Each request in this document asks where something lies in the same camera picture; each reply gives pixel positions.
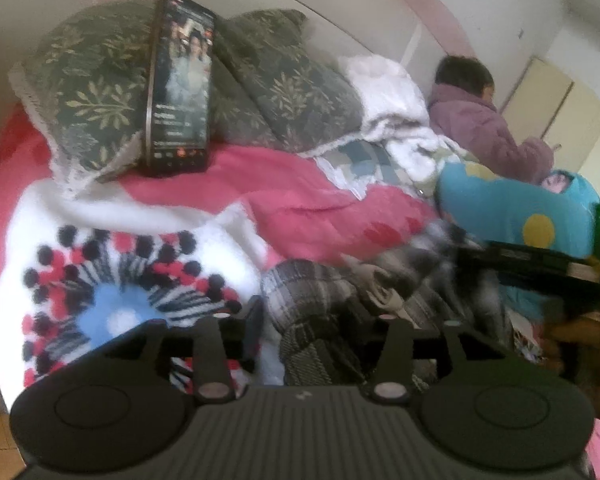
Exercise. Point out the black smartphone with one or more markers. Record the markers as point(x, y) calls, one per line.
point(180, 85)

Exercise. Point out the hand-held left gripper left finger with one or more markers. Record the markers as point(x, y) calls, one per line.
point(254, 330)

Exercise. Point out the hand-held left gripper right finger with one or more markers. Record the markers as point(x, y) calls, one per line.
point(397, 355)

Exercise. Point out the green leaf lace-edged pillow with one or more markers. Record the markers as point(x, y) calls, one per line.
point(90, 85)

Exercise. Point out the blue cushion with yellow dot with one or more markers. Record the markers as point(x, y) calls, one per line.
point(495, 210)

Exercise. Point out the white fluffy blanket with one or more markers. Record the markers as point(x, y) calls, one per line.
point(390, 95)

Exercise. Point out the pink floral bedsheet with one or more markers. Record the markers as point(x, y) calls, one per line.
point(290, 195)

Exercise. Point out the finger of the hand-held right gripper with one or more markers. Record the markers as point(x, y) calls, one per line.
point(475, 260)

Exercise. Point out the cream wardrobe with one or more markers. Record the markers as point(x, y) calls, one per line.
point(570, 110)

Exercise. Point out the black white plaid shirt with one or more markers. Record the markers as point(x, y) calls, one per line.
point(330, 290)

